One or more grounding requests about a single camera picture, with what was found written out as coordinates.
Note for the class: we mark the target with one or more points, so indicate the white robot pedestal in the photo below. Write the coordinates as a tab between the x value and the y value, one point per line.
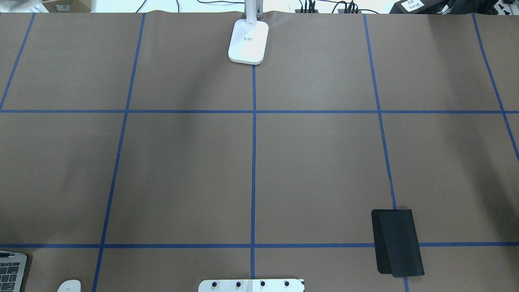
252	285

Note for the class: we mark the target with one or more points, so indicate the white desk lamp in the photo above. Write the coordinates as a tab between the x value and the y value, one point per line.
249	35

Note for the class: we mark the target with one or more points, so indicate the grey laptop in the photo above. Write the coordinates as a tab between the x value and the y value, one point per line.
12	267

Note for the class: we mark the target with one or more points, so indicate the black mouse pad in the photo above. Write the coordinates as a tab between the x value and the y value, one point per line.
397	249

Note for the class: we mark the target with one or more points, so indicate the white computer mouse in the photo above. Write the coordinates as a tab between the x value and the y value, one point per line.
72	285

